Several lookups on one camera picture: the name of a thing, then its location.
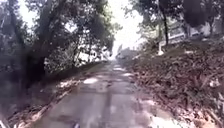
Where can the grey paved path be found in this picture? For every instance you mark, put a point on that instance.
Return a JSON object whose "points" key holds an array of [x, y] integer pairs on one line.
{"points": [[100, 103]]}

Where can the row of trees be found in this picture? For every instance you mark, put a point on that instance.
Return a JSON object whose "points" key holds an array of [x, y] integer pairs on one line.
{"points": [[50, 36]]}

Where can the leaf-covered earth bank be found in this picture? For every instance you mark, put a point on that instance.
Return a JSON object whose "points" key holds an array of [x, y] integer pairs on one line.
{"points": [[180, 76]]}

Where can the group of trees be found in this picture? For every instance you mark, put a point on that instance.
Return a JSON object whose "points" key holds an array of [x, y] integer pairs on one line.
{"points": [[165, 20]]}

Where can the pale building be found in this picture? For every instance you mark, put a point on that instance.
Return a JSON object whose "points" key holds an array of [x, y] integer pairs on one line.
{"points": [[186, 31]]}

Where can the leaf-littered ground strip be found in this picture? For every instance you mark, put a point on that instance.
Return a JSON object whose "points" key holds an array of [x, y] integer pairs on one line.
{"points": [[30, 103]]}

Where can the white post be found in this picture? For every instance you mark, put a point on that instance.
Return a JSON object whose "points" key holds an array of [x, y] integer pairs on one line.
{"points": [[160, 50]]}

